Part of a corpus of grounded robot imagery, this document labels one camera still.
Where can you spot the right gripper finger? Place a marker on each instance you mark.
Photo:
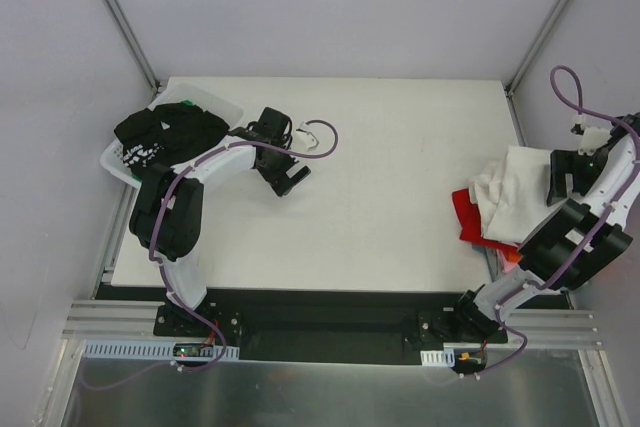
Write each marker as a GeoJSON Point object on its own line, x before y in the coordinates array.
{"type": "Point", "coordinates": [583, 178]}
{"type": "Point", "coordinates": [560, 167]}

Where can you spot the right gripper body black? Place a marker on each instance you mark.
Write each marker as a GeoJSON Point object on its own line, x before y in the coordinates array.
{"type": "Point", "coordinates": [560, 180]}

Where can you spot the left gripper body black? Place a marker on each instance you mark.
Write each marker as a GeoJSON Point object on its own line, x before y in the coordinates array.
{"type": "Point", "coordinates": [282, 175]}

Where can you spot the white floral print t-shirt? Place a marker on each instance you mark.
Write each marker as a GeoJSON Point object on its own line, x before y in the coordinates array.
{"type": "Point", "coordinates": [511, 193]}

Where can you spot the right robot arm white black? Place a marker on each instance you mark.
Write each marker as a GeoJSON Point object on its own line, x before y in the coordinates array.
{"type": "Point", "coordinates": [590, 193]}

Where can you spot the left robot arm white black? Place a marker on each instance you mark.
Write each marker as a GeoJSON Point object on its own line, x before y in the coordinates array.
{"type": "Point", "coordinates": [167, 215]}

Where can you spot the white plastic laundry basket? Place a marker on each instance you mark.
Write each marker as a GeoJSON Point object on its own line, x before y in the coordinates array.
{"type": "Point", "coordinates": [112, 158]}

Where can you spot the red t-shirt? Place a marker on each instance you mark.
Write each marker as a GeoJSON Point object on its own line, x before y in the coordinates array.
{"type": "Point", "coordinates": [468, 215]}

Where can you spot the black printed t-shirt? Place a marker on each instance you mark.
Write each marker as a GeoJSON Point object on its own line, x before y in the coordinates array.
{"type": "Point", "coordinates": [208, 130]}

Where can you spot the light blue folded t-shirt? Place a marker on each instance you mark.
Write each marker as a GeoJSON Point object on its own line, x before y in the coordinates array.
{"type": "Point", "coordinates": [492, 259]}

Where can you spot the pink folded t-shirt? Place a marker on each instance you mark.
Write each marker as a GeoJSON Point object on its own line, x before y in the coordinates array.
{"type": "Point", "coordinates": [509, 261]}

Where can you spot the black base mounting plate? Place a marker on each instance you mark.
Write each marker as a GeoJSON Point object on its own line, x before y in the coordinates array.
{"type": "Point", "coordinates": [378, 328]}

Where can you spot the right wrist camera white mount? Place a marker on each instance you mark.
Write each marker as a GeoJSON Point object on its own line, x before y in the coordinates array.
{"type": "Point", "coordinates": [591, 138]}

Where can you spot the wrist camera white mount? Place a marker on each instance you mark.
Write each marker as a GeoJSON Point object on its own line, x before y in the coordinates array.
{"type": "Point", "coordinates": [591, 138]}
{"type": "Point", "coordinates": [304, 138]}

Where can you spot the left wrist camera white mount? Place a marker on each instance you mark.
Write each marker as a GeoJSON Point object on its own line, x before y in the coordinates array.
{"type": "Point", "coordinates": [304, 138]}

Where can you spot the aluminium rail profile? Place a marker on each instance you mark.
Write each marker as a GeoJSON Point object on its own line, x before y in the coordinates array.
{"type": "Point", "coordinates": [134, 320]}

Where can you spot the left grey cable duct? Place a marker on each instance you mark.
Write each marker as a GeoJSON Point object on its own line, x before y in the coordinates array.
{"type": "Point", "coordinates": [158, 351]}

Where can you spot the grey cable duct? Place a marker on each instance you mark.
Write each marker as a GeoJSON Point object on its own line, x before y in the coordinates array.
{"type": "Point", "coordinates": [158, 351]}
{"type": "Point", "coordinates": [444, 358]}

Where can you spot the right aluminium frame post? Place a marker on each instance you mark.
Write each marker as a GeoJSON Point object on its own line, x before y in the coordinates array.
{"type": "Point", "coordinates": [535, 48]}

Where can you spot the aluminium frame post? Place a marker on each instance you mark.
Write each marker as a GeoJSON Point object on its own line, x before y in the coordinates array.
{"type": "Point", "coordinates": [132, 43]}
{"type": "Point", "coordinates": [535, 48]}

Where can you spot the left aluminium frame post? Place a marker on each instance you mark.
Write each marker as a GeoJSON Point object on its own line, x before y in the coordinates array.
{"type": "Point", "coordinates": [132, 43]}

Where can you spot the right grey cable duct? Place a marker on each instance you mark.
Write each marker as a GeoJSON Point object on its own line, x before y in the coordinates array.
{"type": "Point", "coordinates": [444, 358]}

